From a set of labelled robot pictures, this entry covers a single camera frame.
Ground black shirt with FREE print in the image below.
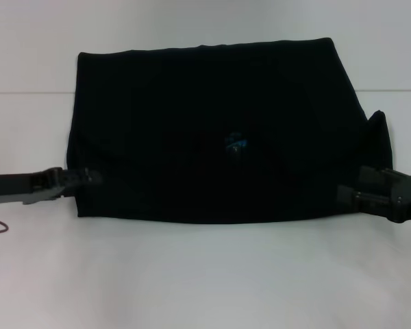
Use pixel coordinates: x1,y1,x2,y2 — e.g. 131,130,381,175
65,36,395,225

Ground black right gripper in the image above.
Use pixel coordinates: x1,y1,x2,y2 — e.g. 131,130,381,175
337,165,411,224

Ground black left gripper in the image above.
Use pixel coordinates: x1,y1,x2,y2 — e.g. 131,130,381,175
0,167,104,206

